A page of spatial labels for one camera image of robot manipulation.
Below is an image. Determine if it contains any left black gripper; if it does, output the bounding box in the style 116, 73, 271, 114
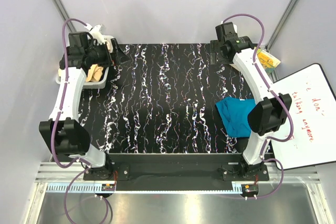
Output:
85, 38, 129, 67

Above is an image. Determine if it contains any peach t shirt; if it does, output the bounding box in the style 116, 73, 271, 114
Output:
58, 64, 103, 84

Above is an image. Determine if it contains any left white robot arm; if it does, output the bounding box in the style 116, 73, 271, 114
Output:
39, 32, 129, 180

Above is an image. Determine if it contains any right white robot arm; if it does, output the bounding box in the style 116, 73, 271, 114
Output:
211, 22, 292, 180

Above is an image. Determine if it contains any grey plastic basket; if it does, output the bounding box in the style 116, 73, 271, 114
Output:
66, 31, 117, 89

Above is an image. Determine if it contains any yellow picture book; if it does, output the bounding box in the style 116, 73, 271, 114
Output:
257, 49, 281, 74

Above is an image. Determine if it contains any blue folded t shirt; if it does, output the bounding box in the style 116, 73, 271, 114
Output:
216, 97, 256, 138

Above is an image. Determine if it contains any white whiteboard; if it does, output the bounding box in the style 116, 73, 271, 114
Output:
271, 63, 335, 169

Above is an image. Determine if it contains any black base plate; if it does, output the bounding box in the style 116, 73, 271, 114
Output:
82, 153, 269, 191

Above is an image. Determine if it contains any aluminium frame rail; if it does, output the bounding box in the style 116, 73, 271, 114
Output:
35, 163, 320, 195

